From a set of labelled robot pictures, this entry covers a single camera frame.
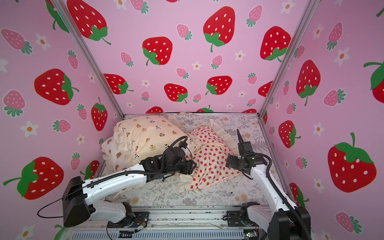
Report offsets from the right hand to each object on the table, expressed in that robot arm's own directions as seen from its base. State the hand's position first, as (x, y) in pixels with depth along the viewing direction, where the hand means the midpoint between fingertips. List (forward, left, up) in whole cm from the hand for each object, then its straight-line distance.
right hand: (233, 163), depth 84 cm
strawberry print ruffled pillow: (+12, +13, -1) cm, 17 cm away
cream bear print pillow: (+4, +51, +14) cm, 53 cm away
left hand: (-6, +22, +8) cm, 24 cm away
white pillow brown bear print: (-1, +72, -3) cm, 72 cm away
